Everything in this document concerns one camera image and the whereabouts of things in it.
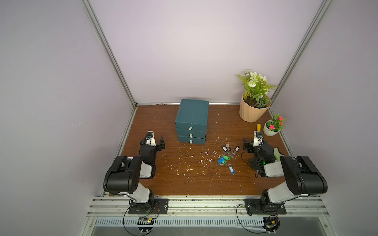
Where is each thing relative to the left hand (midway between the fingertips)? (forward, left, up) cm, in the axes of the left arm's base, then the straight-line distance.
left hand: (156, 135), depth 90 cm
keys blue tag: (-12, -41, -10) cm, 44 cm away
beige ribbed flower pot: (+17, -63, +1) cm, 65 cm away
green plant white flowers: (+23, -63, +18) cm, 70 cm away
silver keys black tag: (-4, -46, -10) cm, 47 cm away
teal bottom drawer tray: (0, -23, -6) cm, 24 cm away
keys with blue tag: (-17, -47, -10) cm, 51 cm away
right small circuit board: (-43, -62, -11) cm, 77 cm away
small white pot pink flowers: (+6, -74, +1) cm, 74 cm away
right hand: (+1, -62, -1) cm, 62 cm away
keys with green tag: (-10, -45, -10) cm, 47 cm away
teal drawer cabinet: (+2, -23, +13) cm, 26 cm away
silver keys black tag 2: (-8, -49, -11) cm, 51 cm away
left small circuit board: (-44, 0, -13) cm, 46 cm away
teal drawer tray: (0, -22, +9) cm, 24 cm away
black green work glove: (-7, -77, -10) cm, 78 cm away
